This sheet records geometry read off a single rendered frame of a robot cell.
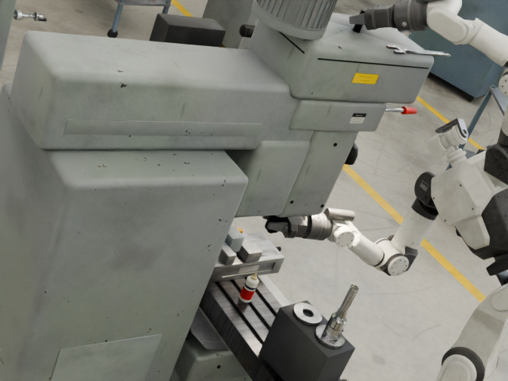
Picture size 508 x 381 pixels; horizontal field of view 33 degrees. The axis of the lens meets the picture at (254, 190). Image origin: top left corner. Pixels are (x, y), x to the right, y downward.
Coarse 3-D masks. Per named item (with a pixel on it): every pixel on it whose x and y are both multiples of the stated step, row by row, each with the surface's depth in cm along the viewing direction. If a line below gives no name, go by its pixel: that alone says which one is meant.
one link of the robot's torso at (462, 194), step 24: (456, 168) 258; (480, 168) 251; (432, 192) 268; (456, 192) 257; (480, 192) 250; (504, 192) 252; (456, 216) 262; (480, 216) 254; (504, 216) 252; (480, 240) 258; (504, 240) 253
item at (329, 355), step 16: (304, 304) 255; (288, 320) 249; (304, 320) 248; (320, 320) 251; (272, 336) 255; (288, 336) 250; (304, 336) 245; (320, 336) 244; (272, 352) 256; (288, 352) 251; (304, 352) 246; (320, 352) 242; (336, 352) 243; (352, 352) 248; (272, 368) 257; (288, 368) 251; (304, 368) 247; (320, 368) 242; (336, 368) 247
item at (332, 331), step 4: (328, 324) 243; (332, 324) 242; (336, 324) 241; (324, 328) 246; (328, 328) 243; (332, 328) 242; (336, 328) 242; (340, 328) 242; (324, 332) 245; (328, 332) 243; (332, 332) 243; (336, 332) 243; (340, 332) 244; (328, 336) 244; (332, 336) 243; (336, 336) 244; (332, 340) 244
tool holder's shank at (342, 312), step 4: (352, 284) 238; (352, 288) 237; (356, 288) 238; (348, 292) 238; (352, 292) 237; (356, 292) 237; (348, 296) 238; (352, 296) 238; (344, 300) 239; (348, 300) 238; (352, 300) 239; (344, 304) 240; (348, 304) 239; (340, 308) 241; (344, 308) 240; (336, 312) 242; (340, 312) 241; (344, 312) 240; (336, 316) 242; (340, 316) 241; (344, 316) 241
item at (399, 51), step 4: (392, 48) 234; (396, 48) 235; (400, 48) 235; (404, 48) 236; (408, 48) 238; (396, 52) 232; (400, 52) 232; (404, 52) 233; (408, 52) 236; (412, 52) 237; (416, 52) 238; (420, 52) 239; (424, 52) 240; (428, 52) 241; (432, 52) 243; (436, 52) 244; (440, 52) 245; (444, 52) 247; (444, 56) 246; (448, 56) 247
